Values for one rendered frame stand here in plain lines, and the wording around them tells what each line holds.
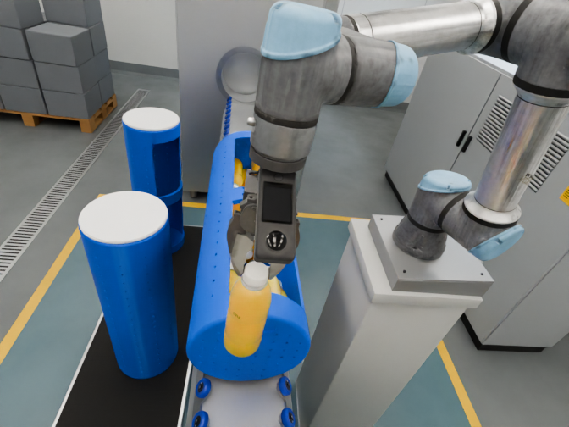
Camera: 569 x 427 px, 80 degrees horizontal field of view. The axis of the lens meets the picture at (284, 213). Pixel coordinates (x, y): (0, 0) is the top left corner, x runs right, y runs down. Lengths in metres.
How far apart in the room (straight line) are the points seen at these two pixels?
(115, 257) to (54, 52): 3.00
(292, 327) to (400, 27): 0.59
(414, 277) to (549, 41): 0.58
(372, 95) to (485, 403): 2.21
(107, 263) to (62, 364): 1.03
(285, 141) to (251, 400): 0.74
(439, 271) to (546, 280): 1.27
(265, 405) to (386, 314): 0.41
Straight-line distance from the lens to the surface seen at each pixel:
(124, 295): 1.36
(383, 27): 0.58
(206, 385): 0.93
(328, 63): 0.37
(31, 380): 2.21
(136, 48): 5.91
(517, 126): 0.76
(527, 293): 2.29
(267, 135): 0.38
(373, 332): 1.13
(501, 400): 2.55
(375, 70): 0.41
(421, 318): 1.12
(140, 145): 1.88
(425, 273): 1.00
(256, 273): 0.52
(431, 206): 0.94
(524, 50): 0.73
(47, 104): 4.26
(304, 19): 0.35
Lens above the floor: 1.82
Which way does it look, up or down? 37 degrees down
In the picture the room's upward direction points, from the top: 11 degrees clockwise
